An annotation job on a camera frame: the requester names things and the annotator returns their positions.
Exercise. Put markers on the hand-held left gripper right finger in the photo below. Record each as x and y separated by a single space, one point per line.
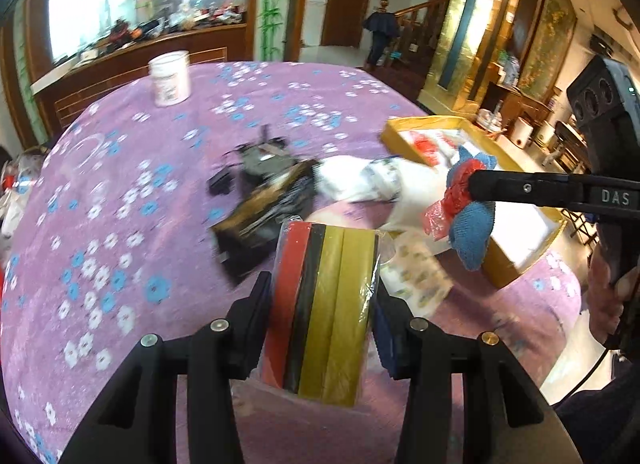
392 344

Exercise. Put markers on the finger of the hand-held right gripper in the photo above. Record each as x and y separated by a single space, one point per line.
525 188

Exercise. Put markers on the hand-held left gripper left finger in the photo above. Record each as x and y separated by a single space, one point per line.
250 329

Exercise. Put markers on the yellow cardboard box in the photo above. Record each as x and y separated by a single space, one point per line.
520 239

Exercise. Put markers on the blue towel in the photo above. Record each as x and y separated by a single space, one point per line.
472 231

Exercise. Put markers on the lemon print tissue pack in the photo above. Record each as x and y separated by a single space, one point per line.
420 276

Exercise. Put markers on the pack of coloured sponges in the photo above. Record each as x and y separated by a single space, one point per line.
325 304

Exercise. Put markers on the black plastic packet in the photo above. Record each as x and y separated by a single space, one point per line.
260 224

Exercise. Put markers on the person's right hand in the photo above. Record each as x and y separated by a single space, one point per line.
602 299

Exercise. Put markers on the wooden sideboard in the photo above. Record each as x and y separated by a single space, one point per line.
530 116

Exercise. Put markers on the white red print plastic bag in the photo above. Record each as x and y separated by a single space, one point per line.
430 143

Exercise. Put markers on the purple floral tablecloth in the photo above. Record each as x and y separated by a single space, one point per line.
150 224

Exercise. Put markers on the golden pillar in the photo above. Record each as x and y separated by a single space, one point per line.
472 18

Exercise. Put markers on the wooden stair railing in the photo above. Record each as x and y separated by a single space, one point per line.
425 23

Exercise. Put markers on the person's dark clothing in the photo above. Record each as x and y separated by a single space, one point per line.
605 419

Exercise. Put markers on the clear plastic cup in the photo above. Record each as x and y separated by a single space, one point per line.
90 158

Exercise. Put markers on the brown wooden door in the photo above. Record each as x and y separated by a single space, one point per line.
347 3

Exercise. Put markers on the white plastic jar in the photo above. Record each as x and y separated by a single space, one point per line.
170 78

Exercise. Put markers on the wooden window cabinet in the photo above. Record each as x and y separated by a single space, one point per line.
125 68

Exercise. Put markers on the bamboo wall decal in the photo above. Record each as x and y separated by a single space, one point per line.
272 3

